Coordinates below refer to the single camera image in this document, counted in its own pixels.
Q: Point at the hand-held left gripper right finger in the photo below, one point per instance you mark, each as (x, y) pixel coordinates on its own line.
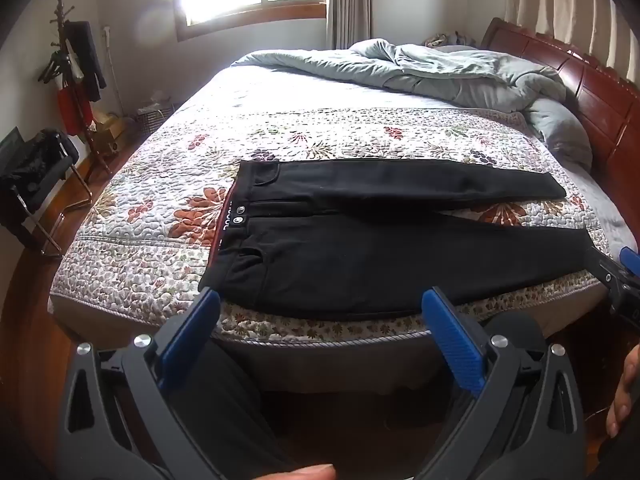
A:
(450, 340)

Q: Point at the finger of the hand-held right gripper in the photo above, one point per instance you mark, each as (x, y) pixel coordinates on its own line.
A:
(612, 280)
(631, 260)

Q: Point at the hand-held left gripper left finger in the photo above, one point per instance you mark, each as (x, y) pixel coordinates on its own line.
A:
(191, 335)

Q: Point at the black pants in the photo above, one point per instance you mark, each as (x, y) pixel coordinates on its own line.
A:
(350, 260)

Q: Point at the person's right hand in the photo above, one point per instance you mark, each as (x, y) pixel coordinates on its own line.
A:
(625, 400)

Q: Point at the person's left hand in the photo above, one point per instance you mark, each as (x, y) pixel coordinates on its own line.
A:
(305, 474)

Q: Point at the person's left leg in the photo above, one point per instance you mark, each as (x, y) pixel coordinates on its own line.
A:
(235, 410)

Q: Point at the floral quilted bedspread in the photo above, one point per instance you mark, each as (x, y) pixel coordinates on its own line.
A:
(150, 240)

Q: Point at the wooden bed headboard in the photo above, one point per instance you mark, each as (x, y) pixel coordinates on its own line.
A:
(600, 95)

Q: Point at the yellow cardboard box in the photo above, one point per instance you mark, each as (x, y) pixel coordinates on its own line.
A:
(110, 132)

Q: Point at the grey duvet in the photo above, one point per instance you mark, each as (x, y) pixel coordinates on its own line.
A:
(450, 75)

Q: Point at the beige curtain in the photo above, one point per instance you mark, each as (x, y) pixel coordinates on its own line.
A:
(570, 5)

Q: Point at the patterned pillow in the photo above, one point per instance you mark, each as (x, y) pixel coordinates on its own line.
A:
(447, 41)

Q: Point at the black jacket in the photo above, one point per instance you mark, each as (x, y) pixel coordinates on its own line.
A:
(87, 60)

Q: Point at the wooden coat rack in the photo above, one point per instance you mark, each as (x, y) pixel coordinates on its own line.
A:
(62, 50)

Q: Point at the grey curtain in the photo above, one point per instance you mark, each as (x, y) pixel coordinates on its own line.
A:
(347, 0)

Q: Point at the black metal frame chair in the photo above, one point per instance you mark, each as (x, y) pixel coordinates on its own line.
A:
(35, 170)

